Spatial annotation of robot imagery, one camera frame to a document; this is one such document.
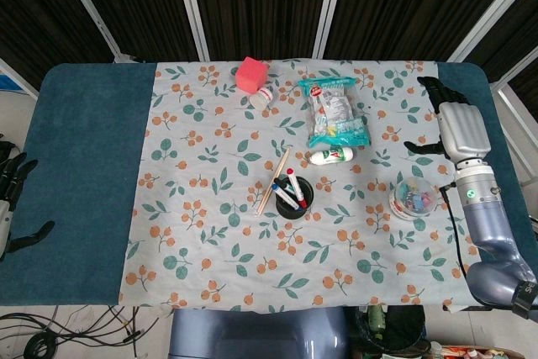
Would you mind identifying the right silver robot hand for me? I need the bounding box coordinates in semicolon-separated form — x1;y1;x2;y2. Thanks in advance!
403;76;493;163

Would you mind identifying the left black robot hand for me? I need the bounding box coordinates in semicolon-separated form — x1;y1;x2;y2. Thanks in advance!
0;139;56;262

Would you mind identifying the red capped marker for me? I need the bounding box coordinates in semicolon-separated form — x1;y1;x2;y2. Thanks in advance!
286;167;309;210

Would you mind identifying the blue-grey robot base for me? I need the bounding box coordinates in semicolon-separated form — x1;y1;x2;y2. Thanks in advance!
169;307;351;359

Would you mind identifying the black round pen holder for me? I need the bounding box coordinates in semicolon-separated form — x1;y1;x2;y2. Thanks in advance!
275;175;314;220

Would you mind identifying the white marker with blue cap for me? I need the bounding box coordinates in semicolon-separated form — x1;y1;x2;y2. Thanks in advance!
272;182;301;211

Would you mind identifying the teal table cover cloth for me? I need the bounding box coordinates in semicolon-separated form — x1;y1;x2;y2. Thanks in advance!
0;61;538;308

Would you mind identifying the clear jar of coloured clips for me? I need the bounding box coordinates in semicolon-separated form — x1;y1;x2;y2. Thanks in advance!
388;176;436;221

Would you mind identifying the teal plastic bag of clips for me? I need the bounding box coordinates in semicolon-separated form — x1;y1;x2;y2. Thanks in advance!
298;76;372;149

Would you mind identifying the white green lying bottle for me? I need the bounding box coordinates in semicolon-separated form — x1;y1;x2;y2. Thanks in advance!
309;146;356;166

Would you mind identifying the wooden chopstick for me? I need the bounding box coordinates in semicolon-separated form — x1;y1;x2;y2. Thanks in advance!
256;150;292;215
261;147;291;205

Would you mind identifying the small white red-label bottle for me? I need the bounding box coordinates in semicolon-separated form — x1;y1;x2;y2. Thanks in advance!
250;86;274;108

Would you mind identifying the floral grey tablecloth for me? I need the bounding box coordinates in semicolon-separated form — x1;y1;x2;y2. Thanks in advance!
117;58;491;314

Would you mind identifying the green bottle in bin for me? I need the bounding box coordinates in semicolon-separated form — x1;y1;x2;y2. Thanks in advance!
367;305;387;341

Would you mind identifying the black waste bin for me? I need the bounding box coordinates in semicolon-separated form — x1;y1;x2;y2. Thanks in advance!
356;304;426;359

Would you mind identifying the pink sponge cube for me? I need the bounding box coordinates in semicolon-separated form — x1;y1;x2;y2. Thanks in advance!
235;55;270;94

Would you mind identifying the cardboard box of small items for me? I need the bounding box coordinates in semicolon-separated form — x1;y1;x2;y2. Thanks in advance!
436;344;529;359

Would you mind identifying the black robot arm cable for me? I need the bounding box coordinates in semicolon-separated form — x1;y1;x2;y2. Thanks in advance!
438;181;470;278

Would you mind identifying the white partition post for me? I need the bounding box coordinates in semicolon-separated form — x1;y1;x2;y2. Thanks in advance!
446;0;538;64
312;0;350;60
171;0;210;62
52;0;125;64

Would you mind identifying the coiled black floor cable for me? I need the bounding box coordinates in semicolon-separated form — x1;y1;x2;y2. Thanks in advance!
23;330;59;359

